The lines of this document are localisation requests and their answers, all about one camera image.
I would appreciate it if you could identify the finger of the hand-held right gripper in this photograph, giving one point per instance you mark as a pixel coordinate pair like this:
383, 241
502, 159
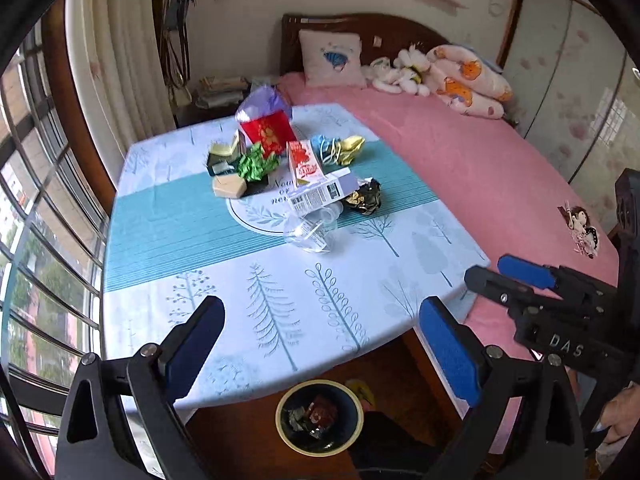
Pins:
487, 282
525, 270

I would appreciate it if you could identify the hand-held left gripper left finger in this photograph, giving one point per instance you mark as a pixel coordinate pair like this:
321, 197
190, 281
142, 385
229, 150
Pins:
192, 350

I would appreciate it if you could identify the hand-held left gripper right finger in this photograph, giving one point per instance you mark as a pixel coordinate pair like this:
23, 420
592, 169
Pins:
450, 355

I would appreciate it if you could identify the dark blue bin yellow rim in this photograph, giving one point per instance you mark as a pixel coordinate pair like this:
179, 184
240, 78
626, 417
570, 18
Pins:
345, 425

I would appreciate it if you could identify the beige box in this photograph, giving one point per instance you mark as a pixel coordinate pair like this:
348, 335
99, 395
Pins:
227, 187

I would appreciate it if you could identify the green wrapper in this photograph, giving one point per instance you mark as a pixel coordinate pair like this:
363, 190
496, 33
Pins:
255, 165

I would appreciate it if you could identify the person's right hand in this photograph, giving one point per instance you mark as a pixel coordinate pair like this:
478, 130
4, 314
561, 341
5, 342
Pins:
622, 415

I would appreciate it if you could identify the yellow slipper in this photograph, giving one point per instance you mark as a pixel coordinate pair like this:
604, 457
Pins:
361, 392

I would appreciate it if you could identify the person's dark trouser leg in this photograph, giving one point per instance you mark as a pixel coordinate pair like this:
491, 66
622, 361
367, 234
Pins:
395, 445

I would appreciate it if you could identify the bed with pink sheet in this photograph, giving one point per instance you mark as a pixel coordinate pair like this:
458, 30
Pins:
475, 170

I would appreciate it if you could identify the tree print tablecloth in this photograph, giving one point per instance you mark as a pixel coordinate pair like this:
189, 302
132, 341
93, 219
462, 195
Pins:
200, 220

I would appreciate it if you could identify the red snack wrapper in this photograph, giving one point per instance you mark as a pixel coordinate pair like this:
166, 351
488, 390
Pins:
322, 412

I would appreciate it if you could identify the black and gold foil wrapper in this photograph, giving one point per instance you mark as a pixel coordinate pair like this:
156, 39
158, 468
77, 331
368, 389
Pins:
367, 197

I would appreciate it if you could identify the clear plastic bottle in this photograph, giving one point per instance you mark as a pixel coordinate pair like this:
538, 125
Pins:
307, 237

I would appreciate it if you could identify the black card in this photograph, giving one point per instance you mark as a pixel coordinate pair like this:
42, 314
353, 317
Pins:
262, 186

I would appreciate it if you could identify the white barcode box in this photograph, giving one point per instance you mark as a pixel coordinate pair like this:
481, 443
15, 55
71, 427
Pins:
320, 195

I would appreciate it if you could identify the frosted sliding wardrobe door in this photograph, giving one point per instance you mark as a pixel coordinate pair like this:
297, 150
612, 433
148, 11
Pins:
565, 85

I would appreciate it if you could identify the dark green open carton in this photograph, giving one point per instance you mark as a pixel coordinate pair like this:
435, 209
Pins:
222, 152

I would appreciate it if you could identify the barred window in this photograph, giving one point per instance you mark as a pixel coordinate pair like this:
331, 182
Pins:
45, 210

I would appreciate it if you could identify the blue crumpled wrapper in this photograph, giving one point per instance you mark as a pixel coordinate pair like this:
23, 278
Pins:
320, 145

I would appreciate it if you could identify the red and white drink carton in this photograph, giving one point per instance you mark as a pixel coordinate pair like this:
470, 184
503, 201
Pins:
302, 160

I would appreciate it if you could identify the white plush toy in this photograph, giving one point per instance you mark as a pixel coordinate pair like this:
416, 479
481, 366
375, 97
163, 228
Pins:
407, 72

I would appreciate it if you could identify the red gift bag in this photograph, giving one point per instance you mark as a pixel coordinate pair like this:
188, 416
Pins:
267, 132

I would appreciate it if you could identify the dark wooden nightstand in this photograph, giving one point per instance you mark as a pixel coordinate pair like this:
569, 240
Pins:
200, 115

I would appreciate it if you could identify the purple plastic bag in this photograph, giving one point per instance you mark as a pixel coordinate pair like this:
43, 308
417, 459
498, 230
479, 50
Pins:
265, 100

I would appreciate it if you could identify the dark wooden headboard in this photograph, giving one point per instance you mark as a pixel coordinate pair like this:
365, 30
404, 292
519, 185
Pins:
395, 30

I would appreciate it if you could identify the white pillow blue print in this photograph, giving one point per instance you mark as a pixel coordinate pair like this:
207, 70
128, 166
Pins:
330, 60

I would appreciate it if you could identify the cream curtain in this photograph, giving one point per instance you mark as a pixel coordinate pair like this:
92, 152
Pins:
120, 60

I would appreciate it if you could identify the hanging grey bag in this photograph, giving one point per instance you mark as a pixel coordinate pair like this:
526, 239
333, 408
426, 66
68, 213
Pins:
177, 10

